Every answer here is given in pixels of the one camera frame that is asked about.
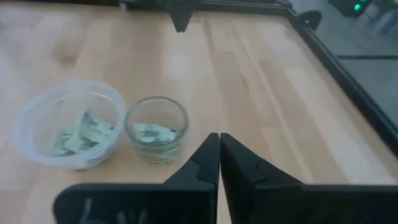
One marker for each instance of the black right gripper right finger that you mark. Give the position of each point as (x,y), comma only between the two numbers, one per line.
(255,199)

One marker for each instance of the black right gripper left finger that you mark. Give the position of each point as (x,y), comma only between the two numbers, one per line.
(186,199)

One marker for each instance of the pale printed paper sachet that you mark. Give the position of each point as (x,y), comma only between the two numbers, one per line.
(82,143)
(152,133)
(93,127)
(61,143)

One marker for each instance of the small clear glass jar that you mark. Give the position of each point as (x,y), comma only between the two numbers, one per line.
(157,154)

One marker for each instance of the translucent round plastic container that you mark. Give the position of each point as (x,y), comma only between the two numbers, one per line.
(37,109)

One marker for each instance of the black box with green light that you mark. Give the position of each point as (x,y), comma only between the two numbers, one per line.
(348,6)

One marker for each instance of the black table frame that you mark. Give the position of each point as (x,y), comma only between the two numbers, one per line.
(357,93)

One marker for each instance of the black rounded corner bracket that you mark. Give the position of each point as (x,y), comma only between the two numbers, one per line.
(311,18)

